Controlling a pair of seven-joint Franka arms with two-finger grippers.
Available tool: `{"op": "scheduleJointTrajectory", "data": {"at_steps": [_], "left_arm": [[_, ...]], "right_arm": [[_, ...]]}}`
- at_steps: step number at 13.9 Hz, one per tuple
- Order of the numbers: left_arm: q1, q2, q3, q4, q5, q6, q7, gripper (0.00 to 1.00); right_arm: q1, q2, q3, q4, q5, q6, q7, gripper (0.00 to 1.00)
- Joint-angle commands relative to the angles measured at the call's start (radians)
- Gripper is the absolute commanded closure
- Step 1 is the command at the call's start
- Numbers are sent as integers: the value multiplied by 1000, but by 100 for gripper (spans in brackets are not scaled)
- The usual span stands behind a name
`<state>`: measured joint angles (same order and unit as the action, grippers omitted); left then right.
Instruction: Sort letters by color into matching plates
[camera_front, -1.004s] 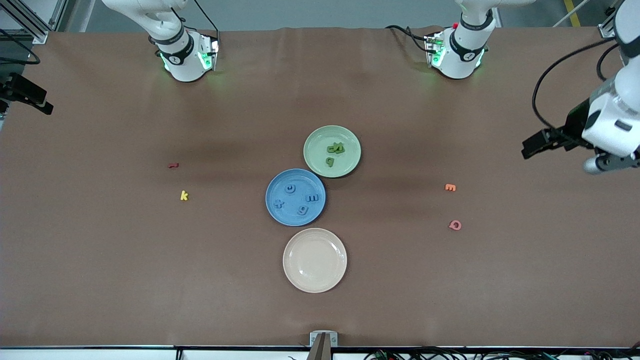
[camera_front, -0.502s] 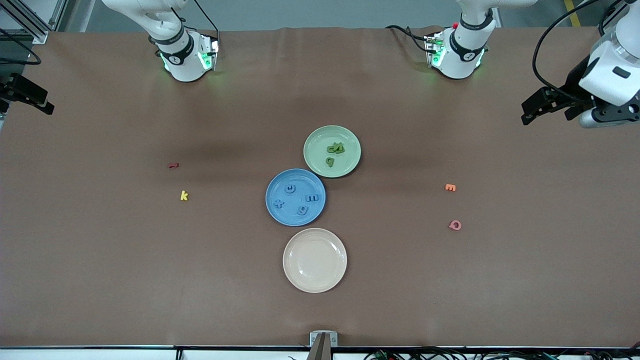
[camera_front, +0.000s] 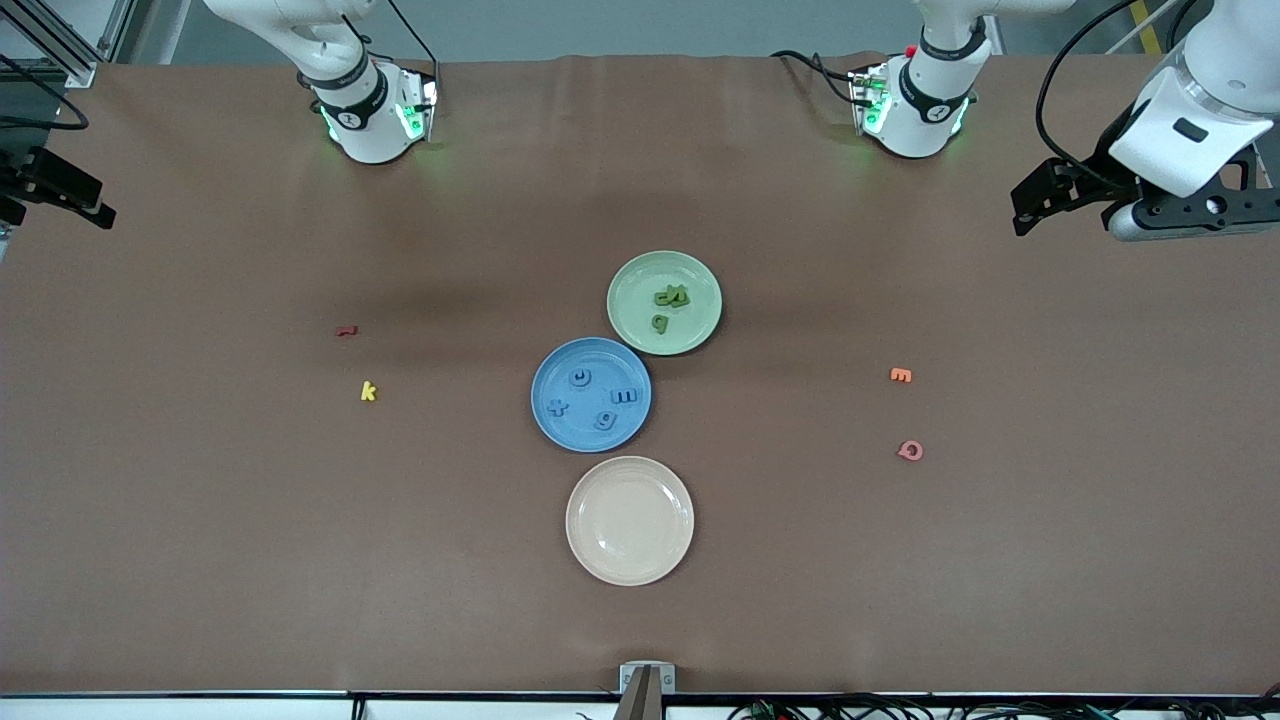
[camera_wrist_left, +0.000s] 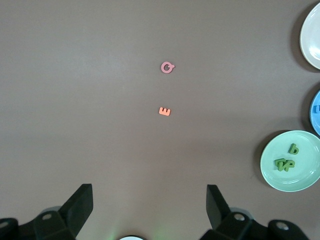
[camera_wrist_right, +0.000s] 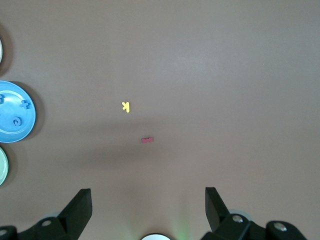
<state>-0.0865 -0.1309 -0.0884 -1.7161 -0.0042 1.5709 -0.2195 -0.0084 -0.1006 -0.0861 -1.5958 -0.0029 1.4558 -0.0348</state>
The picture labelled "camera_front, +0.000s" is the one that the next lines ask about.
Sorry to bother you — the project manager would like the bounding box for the brown table cover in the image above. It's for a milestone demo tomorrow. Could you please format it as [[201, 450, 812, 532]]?
[[0, 52, 1280, 696]]

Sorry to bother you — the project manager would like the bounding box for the beige plate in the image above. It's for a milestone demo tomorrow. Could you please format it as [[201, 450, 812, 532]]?
[[565, 455, 696, 587]]

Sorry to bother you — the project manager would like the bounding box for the grey aluminium frame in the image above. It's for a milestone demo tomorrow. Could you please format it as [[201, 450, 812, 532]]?
[[0, 0, 136, 86]]

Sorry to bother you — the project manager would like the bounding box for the grey metal camera mount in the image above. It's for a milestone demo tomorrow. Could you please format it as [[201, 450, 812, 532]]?
[[615, 662, 677, 720]]

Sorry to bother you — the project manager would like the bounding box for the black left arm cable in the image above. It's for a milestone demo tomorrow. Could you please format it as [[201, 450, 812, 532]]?
[[1035, 0, 1126, 171]]

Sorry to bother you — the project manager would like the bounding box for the green plate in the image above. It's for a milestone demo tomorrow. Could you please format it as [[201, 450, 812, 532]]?
[[606, 250, 724, 357]]

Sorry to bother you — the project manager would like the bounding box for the black base power cable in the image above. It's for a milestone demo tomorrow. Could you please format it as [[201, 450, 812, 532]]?
[[770, 48, 863, 106]]

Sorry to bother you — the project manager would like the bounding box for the blue plate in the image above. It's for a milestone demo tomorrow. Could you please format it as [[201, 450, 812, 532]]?
[[530, 337, 653, 454]]

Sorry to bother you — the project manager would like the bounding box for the black floor cable bundle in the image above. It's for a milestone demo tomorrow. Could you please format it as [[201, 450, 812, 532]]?
[[725, 690, 1280, 720]]

